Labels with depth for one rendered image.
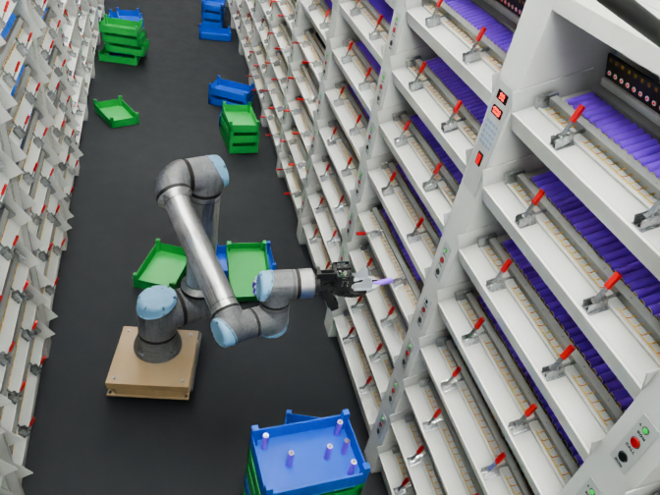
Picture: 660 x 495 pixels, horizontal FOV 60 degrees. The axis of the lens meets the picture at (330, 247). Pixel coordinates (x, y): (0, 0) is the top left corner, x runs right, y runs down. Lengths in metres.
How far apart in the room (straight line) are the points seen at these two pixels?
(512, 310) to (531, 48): 0.58
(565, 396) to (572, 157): 0.48
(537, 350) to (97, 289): 2.14
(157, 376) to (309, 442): 0.80
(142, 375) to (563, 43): 1.83
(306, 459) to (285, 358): 0.92
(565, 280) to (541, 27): 0.51
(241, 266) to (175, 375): 0.79
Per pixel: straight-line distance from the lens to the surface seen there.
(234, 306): 1.71
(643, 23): 0.85
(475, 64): 1.57
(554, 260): 1.26
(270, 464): 1.76
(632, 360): 1.13
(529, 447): 1.43
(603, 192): 1.14
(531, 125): 1.32
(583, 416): 1.27
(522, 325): 1.38
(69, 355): 2.67
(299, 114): 3.38
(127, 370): 2.40
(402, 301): 1.92
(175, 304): 2.28
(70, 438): 2.42
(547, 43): 1.33
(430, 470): 1.99
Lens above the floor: 1.99
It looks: 38 degrees down
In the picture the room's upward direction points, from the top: 12 degrees clockwise
